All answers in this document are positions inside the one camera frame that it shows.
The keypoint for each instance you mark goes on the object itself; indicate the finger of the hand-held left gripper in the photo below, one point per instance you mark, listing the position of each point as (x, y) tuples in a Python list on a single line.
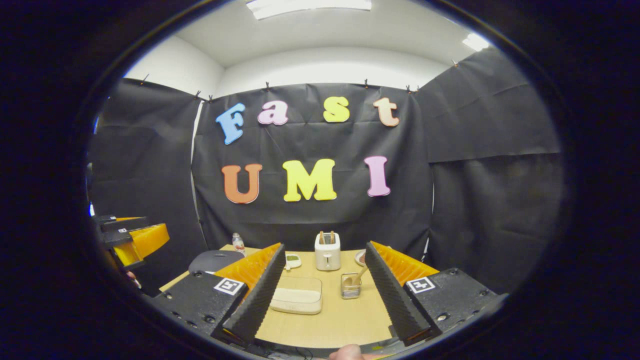
[(117, 237), (120, 223)]

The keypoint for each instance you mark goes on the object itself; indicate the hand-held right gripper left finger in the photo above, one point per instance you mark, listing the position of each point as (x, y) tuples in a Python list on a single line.
[(257, 295)]

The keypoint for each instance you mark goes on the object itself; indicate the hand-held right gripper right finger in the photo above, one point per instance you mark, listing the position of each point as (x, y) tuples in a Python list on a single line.
[(395, 295)]

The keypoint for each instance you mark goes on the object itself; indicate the wooden spoon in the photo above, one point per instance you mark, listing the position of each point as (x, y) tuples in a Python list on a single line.
[(361, 275)]

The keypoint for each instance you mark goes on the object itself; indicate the dark rice cooker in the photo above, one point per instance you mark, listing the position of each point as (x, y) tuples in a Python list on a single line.
[(215, 260)]

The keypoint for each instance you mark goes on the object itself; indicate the clear plastic tray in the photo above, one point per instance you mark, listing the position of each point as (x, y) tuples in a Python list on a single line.
[(297, 284)]

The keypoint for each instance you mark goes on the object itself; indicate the white divided grain dish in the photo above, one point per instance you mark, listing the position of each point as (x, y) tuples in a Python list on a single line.
[(292, 261)]

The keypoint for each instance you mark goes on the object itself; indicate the small white plate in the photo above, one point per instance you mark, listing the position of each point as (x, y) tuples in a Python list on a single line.
[(360, 257)]

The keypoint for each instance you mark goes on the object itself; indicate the small red label bottle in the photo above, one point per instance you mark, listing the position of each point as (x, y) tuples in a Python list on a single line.
[(238, 243)]

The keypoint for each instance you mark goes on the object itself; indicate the white toaster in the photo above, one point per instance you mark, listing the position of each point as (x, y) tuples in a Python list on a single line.
[(327, 257)]

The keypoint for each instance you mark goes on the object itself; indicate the small ceiling light panel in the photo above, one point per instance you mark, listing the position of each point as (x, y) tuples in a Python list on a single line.
[(476, 42)]

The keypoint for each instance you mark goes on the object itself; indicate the long ceiling light panel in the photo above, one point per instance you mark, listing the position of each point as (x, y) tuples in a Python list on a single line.
[(310, 6)]

